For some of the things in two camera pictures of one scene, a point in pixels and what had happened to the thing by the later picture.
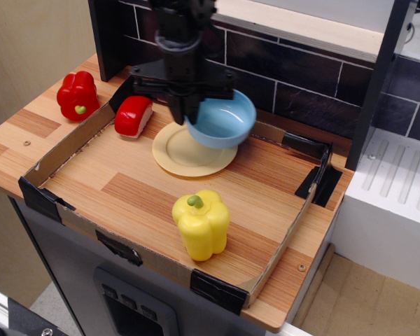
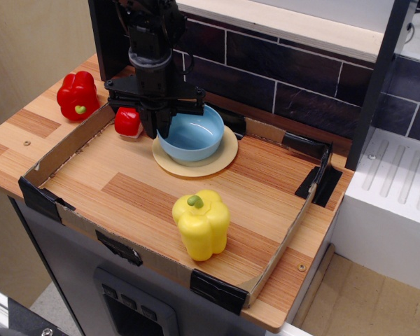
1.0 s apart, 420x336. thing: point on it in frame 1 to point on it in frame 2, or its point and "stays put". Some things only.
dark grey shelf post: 400,15 stays put
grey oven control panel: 131,310 stays put
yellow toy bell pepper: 203,221 stays put
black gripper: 183,77 to 150,88
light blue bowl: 223,122 to 193,137
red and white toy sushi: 132,113 stays put
